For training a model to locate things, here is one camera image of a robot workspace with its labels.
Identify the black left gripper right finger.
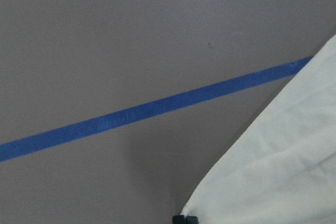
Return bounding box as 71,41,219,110
185,216,198,224

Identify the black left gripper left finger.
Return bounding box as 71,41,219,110
172,215,186,224

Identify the cream long-sleeve printed shirt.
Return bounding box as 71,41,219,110
182,38,335,223

